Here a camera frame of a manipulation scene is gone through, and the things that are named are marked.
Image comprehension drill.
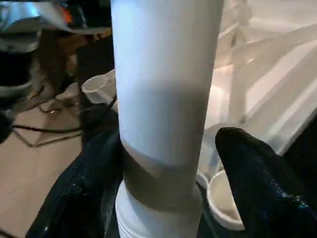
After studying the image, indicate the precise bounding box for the white plastic table top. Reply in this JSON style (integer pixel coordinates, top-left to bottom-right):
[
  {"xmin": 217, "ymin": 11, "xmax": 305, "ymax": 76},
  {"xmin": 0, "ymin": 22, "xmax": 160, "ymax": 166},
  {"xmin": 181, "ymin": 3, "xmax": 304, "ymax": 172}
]
[{"xmin": 81, "ymin": 0, "xmax": 317, "ymax": 232}]

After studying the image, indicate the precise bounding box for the white plastic table leg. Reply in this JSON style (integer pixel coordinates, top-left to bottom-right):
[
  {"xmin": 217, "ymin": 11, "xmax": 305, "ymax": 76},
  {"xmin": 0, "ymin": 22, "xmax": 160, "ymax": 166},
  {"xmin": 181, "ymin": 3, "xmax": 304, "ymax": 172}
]
[{"xmin": 110, "ymin": 0, "xmax": 225, "ymax": 238}]

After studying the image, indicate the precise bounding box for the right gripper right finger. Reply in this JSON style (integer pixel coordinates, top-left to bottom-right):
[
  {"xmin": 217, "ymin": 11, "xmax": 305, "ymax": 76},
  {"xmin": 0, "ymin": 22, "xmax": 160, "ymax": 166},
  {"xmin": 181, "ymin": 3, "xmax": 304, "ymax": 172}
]
[{"xmin": 214, "ymin": 126, "xmax": 317, "ymax": 238}]

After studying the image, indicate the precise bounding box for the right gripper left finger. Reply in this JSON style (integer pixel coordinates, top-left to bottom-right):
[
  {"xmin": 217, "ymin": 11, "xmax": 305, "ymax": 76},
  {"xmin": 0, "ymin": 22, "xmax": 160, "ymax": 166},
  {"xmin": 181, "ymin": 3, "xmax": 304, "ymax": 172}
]
[{"xmin": 25, "ymin": 126, "xmax": 127, "ymax": 238}]

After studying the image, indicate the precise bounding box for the black work mat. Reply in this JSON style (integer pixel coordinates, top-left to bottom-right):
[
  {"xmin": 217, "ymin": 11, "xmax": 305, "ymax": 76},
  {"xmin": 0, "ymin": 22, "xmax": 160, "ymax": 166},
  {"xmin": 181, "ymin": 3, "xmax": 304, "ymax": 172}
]
[{"xmin": 37, "ymin": 30, "xmax": 317, "ymax": 179}]

